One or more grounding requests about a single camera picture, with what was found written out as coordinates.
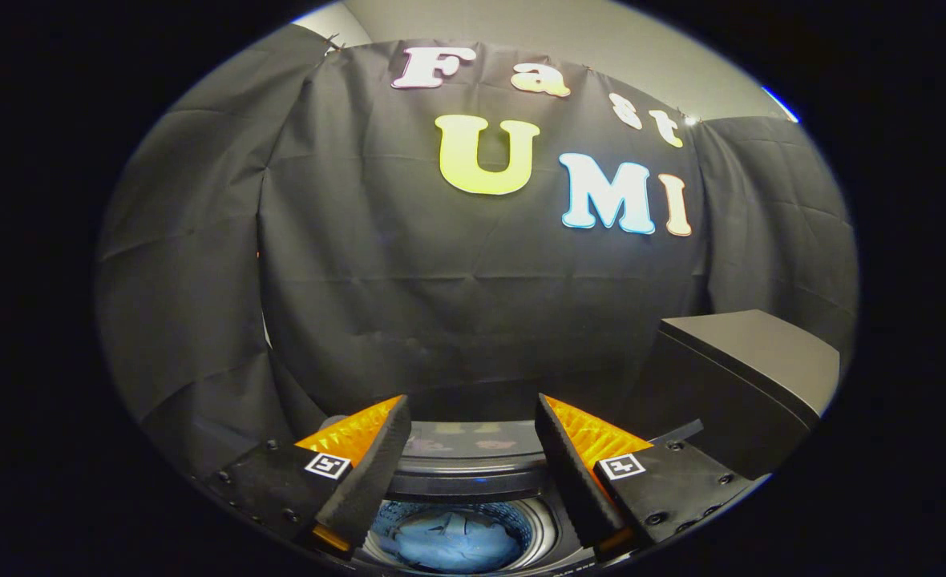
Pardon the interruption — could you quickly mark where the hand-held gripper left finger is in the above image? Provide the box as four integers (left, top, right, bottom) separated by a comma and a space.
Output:
204, 394, 412, 559

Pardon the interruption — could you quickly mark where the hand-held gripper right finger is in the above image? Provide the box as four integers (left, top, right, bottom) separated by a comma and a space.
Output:
535, 393, 762, 562

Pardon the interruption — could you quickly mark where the dark grey washing machine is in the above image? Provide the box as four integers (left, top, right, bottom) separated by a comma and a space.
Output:
357, 490, 602, 577

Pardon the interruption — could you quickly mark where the light blue polo shirt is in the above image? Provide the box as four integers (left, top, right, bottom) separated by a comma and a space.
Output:
393, 511, 524, 574

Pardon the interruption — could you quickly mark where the black backdrop cloth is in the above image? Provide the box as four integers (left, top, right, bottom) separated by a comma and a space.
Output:
95, 24, 859, 474

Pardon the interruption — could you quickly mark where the black side table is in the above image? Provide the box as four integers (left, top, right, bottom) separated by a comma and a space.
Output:
625, 310, 841, 480

